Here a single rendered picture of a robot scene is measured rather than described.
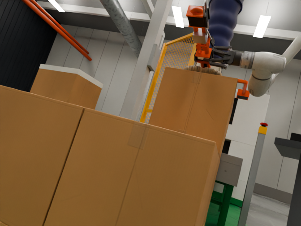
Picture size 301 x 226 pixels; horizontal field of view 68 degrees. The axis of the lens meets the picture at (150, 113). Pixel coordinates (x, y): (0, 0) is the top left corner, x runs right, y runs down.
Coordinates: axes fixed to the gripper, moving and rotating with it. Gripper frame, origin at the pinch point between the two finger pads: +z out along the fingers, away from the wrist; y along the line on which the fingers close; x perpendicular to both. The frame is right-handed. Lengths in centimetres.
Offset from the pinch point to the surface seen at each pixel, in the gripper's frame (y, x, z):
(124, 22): -384, 593, 459
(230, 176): 63, 61, -30
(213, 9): -43.2, 19.1, 5.5
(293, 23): -510, 701, -142
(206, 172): 61, -64, -21
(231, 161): 52, 61, -29
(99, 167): 69, -64, 7
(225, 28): -29.1, 17.6, -5.5
